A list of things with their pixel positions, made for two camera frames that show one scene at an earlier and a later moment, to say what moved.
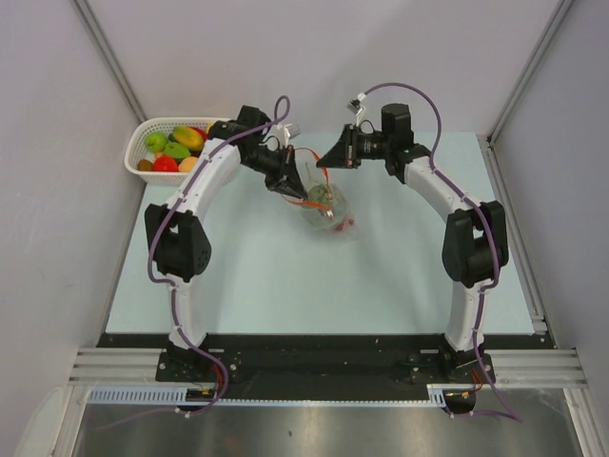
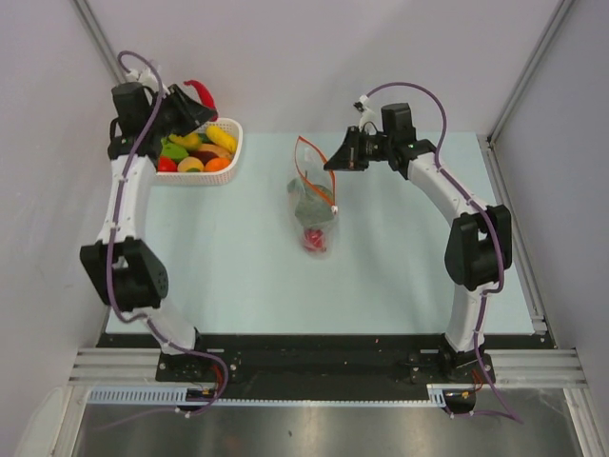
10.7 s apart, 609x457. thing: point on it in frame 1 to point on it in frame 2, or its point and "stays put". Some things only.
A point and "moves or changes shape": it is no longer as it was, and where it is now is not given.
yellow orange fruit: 187,164 stays put
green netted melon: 320,193 to 313,212
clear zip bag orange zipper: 325,205 moves or changes shape
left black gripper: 285,178 to 192,113
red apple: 343,224 to 314,240
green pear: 177,149 stays put
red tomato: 166,164 stays put
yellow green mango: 187,135 stays put
